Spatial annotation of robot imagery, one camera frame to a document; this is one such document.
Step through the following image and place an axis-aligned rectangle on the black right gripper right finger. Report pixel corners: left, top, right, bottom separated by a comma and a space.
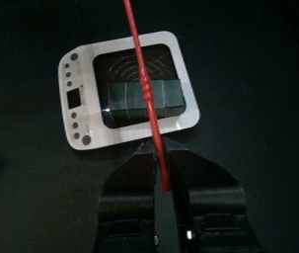
161, 136, 264, 253

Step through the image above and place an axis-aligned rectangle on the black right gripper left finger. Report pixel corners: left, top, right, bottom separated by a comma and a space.
93, 139, 160, 253

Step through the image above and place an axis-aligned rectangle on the red cable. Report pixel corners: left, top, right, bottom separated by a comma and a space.
122, 0, 174, 193

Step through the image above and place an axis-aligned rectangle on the dark green sushi roll piece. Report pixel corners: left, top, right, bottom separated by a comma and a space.
150, 79, 168, 119
126, 81, 152, 120
108, 82, 132, 121
162, 79, 188, 117

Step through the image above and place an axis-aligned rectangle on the white digital kitchen scale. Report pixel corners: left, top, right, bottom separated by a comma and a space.
57, 30, 202, 151

